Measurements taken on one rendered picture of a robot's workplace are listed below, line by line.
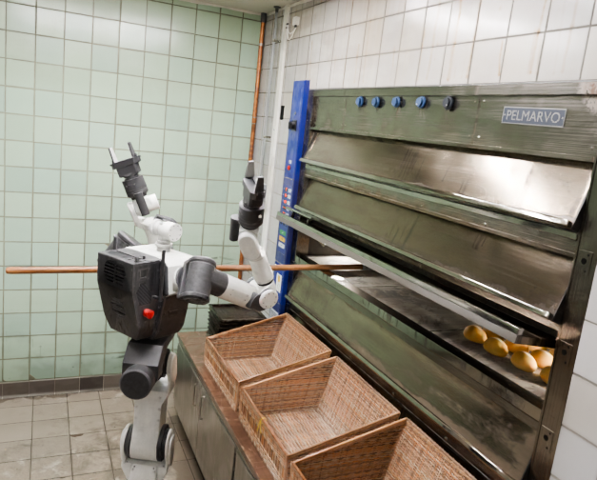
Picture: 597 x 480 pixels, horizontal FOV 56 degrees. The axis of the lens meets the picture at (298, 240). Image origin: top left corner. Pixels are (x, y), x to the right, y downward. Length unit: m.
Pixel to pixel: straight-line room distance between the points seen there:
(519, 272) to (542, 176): 0.29
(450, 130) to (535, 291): 0.69
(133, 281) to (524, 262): 1.24
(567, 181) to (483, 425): 0.82
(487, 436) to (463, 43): 1.32
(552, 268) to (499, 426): 0.54
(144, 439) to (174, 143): 2.09
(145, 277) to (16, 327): 2.12
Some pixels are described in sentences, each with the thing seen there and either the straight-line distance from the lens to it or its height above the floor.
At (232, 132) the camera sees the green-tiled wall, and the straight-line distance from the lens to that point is 3.95.
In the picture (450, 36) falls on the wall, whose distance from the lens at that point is 2.23.
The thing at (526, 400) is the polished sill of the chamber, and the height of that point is 1.18.
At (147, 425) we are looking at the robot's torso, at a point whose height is 0.71.
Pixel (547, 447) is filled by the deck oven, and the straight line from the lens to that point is 1.86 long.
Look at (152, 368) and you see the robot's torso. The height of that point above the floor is 1.01.
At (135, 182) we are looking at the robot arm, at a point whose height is 1.61.
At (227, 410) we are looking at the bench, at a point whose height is 0.58.
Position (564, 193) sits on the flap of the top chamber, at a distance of 1.75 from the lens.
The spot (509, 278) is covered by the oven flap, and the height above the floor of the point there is 1.51.
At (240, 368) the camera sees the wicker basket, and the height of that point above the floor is 0.59.
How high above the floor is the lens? 1.90
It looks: 11 degrees down
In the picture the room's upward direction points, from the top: 6 degrees clockwise
